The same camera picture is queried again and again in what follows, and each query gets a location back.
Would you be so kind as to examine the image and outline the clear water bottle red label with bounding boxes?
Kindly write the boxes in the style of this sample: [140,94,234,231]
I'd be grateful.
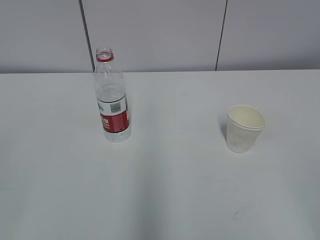
[93,47,131,143]

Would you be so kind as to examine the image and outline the white paper cup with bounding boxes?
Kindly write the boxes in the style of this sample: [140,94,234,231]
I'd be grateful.
[226,105,266,154]

